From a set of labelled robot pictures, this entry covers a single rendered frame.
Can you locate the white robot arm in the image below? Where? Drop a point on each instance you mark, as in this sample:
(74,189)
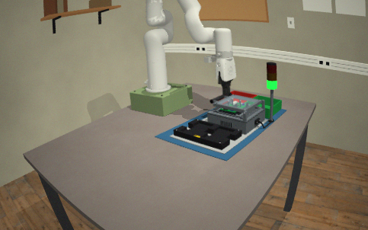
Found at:
(156,38)

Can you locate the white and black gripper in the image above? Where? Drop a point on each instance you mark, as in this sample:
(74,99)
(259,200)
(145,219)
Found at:
(225,69)

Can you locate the green bin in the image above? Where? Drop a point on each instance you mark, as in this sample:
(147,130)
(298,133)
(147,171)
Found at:
(277,105)

